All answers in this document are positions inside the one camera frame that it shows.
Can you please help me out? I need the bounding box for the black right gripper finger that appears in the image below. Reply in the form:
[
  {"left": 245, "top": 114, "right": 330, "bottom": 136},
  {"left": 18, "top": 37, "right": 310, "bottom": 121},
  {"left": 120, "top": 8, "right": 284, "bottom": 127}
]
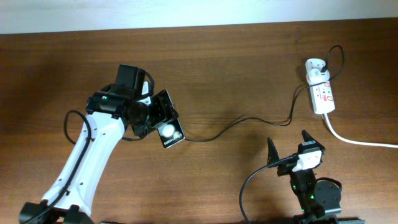
[
  {"left": 267, "top": 137, "right": 280, "bottom": 167},
  {"left": 302, "top": 130, "right": 315, "bottom": 144}
]

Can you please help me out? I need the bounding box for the black charger cable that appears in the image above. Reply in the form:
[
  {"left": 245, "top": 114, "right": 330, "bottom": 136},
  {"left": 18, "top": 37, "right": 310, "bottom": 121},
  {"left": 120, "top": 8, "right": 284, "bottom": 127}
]
[{"left": 183, "top": 45, "right": 345, "bottom": 143}]

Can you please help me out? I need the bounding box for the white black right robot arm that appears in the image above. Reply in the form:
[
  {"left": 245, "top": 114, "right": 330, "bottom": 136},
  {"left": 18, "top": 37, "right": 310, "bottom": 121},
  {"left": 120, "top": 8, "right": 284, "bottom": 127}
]
[{"left": 267, "top": 130, "right": 365, "bottom": 223}]

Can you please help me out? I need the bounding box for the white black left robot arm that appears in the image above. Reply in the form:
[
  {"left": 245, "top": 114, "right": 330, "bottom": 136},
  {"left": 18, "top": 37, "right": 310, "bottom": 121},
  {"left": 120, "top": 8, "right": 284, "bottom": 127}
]
[{"left": 19, "top": 90, "right": 185, "bottom": 223}]

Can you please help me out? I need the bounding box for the white USB charger adapter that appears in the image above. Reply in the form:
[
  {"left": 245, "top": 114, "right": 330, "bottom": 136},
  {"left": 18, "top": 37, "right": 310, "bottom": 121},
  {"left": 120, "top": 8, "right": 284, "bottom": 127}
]
[{"left": 305, "top": 58, "right": 330, "bottom": 85}]

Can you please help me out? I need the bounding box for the white power strip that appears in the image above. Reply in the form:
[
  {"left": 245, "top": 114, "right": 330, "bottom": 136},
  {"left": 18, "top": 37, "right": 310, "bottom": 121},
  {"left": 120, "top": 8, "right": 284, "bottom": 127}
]
[{"left": 308, "top": 80, "right": 335, "bottom": 114}]

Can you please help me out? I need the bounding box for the white power strip cord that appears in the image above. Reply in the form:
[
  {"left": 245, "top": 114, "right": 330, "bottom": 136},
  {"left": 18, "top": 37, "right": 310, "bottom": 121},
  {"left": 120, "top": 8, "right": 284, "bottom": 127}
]
[{"left": 322, "top": 113, "right": 398, "bottom": 149}]

